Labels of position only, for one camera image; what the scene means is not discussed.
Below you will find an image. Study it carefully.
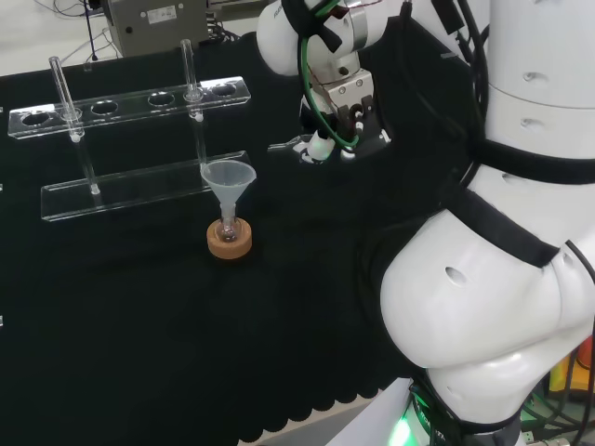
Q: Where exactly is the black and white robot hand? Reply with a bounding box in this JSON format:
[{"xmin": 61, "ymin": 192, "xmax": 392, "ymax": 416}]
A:
[{"xmin": 296, "ymin": 70, "xmax": 392, "ymax": 164}]

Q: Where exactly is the clear plastic funnel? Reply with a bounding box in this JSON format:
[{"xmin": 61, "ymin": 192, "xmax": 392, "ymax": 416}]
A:
[{"xmin": 200, "ymin": 162, "xmax": 258, "ymax": 224}]

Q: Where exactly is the small round-bottom glass flask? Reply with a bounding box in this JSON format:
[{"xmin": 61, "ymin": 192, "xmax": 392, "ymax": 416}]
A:
[{"xmin": 218, "ymin": 208, "xmax": 241, "ymax": 244}]

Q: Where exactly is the clear acrylic funnel stand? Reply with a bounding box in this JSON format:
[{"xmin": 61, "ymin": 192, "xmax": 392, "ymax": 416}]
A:
[{"xmin": 7, "ymin": 39, "xmax": 253, "ymax": 223}]

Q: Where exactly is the grey equipment box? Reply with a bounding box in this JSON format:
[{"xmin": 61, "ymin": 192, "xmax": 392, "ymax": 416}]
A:
[{"xmin": 100, "ymin": 0, "xmax": 243, "ymax": 59}]

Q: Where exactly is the black bench cloth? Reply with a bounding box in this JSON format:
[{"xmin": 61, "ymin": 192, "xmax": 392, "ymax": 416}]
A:
[{"xmin": 0, "ymin": 32, "xmax": 489, "ymax": 446}]

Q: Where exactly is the yellow stop button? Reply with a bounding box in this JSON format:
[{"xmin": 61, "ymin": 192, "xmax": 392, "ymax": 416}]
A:
[{"xmin": 550, "ymin": 346, "xmax": 595, "ymax": 400}]

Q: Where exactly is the cork ring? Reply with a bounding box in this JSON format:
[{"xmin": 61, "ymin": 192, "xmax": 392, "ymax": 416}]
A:
[{"xmin": 205, "ymin": 218, "xmax": 254, "ymax": 259}]

